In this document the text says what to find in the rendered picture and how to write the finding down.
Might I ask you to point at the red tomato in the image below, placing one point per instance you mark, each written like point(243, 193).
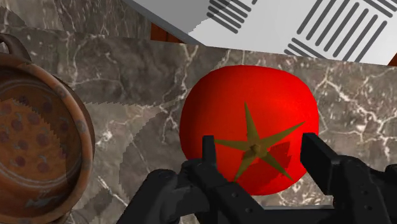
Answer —
point(257, 108)

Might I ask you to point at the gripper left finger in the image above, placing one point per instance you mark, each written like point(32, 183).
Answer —
point(198, 189)

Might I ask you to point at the white patterned robot stand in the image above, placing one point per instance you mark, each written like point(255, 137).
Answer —
point(279, 24)

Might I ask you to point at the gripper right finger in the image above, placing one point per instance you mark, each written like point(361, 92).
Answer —
point(347, 183)

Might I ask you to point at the brown patterned ceramic bowl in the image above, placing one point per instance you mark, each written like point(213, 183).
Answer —
point(37, 139)

